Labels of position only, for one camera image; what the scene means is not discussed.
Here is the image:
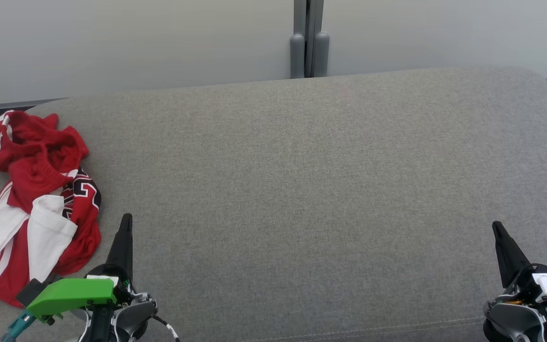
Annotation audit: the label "red jersey with white sleeves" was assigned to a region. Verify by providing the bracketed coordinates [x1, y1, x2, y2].
[0, 169, 102, 308]

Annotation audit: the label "left camera cable teal plug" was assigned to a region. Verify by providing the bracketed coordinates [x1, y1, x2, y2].
[0, 309, 38, 342]

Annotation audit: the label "grey partition post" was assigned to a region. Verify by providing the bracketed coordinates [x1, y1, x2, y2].
[290, 0, 308, 79]
[308, 0, 330, 78]

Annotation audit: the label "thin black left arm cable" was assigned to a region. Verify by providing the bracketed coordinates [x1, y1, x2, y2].
[152, 315, 180, 342]

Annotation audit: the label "grey fabric sofa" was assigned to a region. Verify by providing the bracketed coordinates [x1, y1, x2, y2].
[0, 66, 547, 342]

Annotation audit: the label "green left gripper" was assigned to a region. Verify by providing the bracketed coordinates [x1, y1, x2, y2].
[27, 214, 134, 324]

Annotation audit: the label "red shorts with white stripes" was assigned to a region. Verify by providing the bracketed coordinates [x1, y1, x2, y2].
[0, 110, 89, 213]

